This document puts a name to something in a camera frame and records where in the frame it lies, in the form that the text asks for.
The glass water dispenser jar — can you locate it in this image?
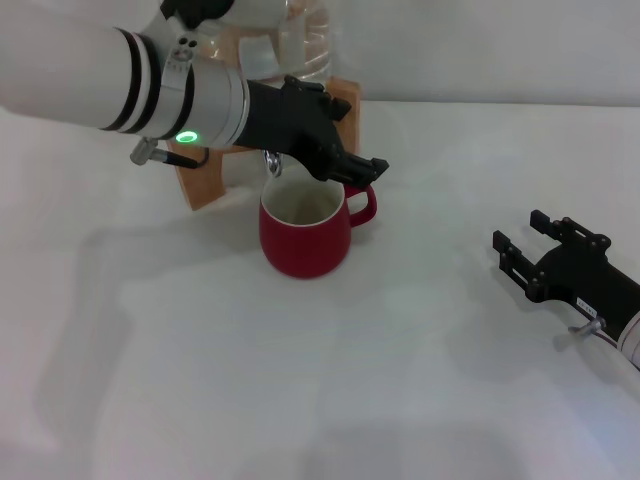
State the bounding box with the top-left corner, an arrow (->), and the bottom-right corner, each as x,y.
199,0 -> 334,85

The grey black wrist camera box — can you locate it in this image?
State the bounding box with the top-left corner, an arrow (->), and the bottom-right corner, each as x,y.
159,0 -> 296,31

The wooden dispenser stand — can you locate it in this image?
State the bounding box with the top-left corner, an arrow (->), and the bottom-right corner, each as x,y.
167,77 -> 362,211

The silver metal connector plug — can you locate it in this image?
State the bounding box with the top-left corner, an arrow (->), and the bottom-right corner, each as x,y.
569,317 -> 606,340

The red ceramic cup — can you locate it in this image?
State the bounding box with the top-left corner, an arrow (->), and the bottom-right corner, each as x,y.
258,169 -> 379,280

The chrome faucet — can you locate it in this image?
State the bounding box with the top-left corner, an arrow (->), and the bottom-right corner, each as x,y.
262,148 -> 285,179

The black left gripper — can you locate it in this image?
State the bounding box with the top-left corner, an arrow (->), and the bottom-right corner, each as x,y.
234,74 -> 391,190

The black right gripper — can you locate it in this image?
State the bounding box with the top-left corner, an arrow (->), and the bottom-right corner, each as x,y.
492,209 -> 640,344

